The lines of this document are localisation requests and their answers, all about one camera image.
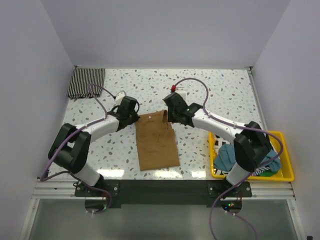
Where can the navy white striped tank top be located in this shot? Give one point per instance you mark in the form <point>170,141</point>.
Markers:
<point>218,142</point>

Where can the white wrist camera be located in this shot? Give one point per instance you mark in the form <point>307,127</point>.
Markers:
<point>179,90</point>
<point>119,96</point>

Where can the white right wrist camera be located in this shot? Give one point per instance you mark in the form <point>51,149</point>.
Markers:
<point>179,90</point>

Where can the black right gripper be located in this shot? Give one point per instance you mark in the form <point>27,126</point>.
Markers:
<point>170,118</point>

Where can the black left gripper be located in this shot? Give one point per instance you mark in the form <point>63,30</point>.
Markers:
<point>134,118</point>

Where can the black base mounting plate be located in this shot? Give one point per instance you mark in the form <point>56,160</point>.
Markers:
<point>150,192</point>

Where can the blue tank top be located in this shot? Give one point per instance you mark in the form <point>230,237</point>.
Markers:
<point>226,159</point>

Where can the yellow plastic bin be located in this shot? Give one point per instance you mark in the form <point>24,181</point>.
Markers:
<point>285,174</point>

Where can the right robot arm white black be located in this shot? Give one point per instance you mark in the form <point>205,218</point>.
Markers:
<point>251,145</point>

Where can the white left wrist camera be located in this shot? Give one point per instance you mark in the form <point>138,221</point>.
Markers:
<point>119,96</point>

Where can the green tank top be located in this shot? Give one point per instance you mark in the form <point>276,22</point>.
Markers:
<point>267,173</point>

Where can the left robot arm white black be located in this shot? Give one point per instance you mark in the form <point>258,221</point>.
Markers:
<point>71,145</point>

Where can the tan tank top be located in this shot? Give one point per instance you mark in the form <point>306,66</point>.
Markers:
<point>156,142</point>

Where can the black white striped tank top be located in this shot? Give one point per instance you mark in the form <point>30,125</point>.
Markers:
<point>86,83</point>

